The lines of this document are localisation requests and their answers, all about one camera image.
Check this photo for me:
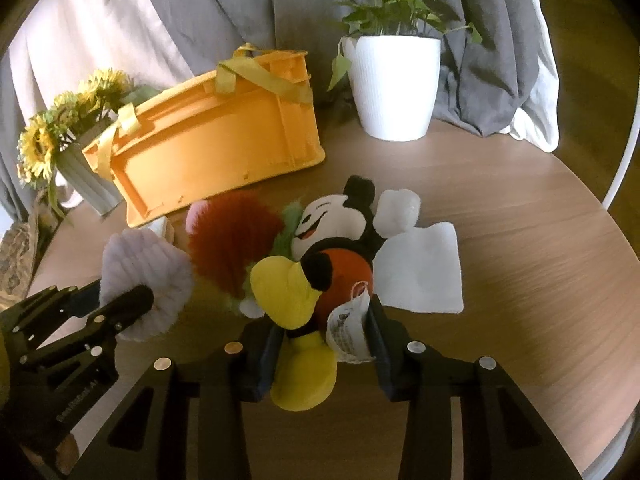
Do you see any mouse plush toy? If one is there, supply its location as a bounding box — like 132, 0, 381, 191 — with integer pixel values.
248, 175, 386, 412

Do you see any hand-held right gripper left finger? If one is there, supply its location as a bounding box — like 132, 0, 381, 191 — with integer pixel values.
75, 327, 286, 480

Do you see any grey ribbed vase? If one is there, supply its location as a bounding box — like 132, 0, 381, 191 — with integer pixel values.
55, 115, 123, 217

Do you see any white hoop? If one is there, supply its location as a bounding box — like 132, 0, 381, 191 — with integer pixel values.
602, 110, 640, 211

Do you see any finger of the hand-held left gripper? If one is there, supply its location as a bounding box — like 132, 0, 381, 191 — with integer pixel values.
0, 280, 103, 343
20, 285, 155, 376

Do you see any orange plastic crate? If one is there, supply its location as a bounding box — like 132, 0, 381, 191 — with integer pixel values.
81, 45, 326, 229

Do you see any artificial sunflower bouquet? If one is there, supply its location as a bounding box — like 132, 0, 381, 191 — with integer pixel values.
16, 69, 161, 211

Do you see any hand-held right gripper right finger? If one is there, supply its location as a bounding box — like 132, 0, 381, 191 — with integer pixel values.
367, 300, 583, 480

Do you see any white curtain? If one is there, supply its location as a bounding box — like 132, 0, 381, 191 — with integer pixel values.
500, 0, 560, 153

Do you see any lavender fluffy plush toy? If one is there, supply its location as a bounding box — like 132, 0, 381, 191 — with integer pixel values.
101, 228, 196, 343

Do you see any red fluffy plush toy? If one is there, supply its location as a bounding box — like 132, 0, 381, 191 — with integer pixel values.
186, 190, 286, 301

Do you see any white towel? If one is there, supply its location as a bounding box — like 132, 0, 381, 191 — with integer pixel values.
372, 223, 465, 315

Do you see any green leafy plant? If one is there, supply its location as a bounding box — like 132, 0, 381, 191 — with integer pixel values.
327, 0, 483, 92

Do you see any brown patterned decor piece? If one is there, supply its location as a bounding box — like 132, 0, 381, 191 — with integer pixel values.
0, 200, 53, 311

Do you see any grey curtain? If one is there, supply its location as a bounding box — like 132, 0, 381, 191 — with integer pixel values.
132, 0, 548, 138
0, 52, 66, 216

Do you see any white ribbed plant pot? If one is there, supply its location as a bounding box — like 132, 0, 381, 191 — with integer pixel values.
341, 35, 442, 142

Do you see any beige curtain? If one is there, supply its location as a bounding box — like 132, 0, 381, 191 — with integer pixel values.
7, 0, 223, 126

